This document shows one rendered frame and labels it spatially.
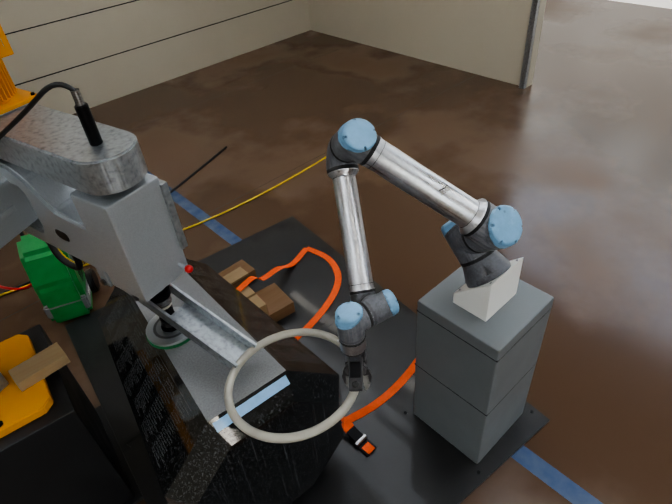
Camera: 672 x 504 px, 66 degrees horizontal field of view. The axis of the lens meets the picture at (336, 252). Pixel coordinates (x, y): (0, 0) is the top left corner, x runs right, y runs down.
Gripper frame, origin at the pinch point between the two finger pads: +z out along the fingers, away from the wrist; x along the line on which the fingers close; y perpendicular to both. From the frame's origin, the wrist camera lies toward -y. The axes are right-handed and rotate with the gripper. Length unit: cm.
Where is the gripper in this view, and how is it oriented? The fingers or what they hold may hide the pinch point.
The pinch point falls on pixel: (358, 389)
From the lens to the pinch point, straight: 190.6
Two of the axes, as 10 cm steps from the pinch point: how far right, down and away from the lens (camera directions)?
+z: 1.2, 7.9, 6.0
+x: -9.9, 0.7, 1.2
